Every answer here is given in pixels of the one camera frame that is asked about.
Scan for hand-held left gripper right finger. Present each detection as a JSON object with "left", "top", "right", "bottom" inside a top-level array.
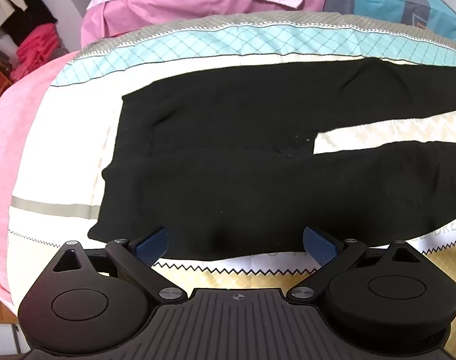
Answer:
[{"left": 287, "top": 226, "right": 426, "bottom": 303}]

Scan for black pants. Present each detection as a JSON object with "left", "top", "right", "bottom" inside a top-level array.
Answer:
[{"left": 88, "top": 57, "right": 456, "bottom": 262}]

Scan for pink blanket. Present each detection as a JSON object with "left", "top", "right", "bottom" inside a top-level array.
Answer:
[{"left": 0, "top": 50, "right": 79, "bottom": 305}]

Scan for red clothes pile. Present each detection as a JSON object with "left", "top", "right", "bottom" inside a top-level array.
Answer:
[{"left": 16, "top": 22, "right": 62, "bottom": 75}]

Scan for patterned beige and teal bedspread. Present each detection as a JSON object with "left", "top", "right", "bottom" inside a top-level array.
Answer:
[{"left": 6, "top": 10, "right": 456, "bottom": 360}]

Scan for pink floral pillow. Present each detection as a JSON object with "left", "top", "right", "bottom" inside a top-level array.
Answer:
[{"left": 80, "top": 0, "right": 326, "bottom": 48}]

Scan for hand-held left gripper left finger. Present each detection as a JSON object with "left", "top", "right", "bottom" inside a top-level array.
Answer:
[{"left": 53, "top": 226, "right": 186, "bottom": 303}]

